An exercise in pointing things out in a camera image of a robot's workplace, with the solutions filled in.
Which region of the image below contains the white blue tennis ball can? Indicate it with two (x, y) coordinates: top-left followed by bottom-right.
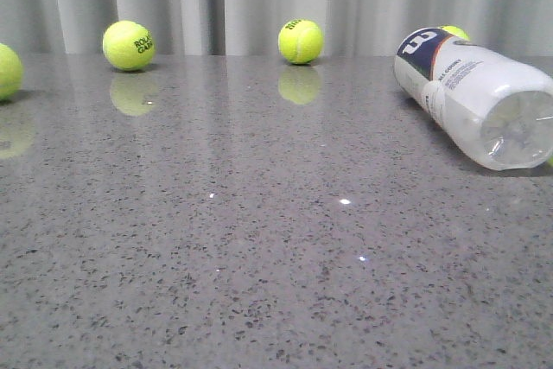
(394, 28), (552, 170)

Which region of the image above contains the centre yellow tennis ball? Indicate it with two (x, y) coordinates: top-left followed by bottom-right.
(277, 19), (324, 65)

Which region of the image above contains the yellow Roland Garros tennis ball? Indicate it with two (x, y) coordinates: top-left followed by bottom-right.
(102, 20), (156, 71)

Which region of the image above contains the right yellow tennis ball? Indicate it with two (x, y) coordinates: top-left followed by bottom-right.
(439, 25), (471, 41)

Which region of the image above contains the far left yellow tennis ball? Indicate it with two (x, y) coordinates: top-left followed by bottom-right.
(0, 43), (23, 101)

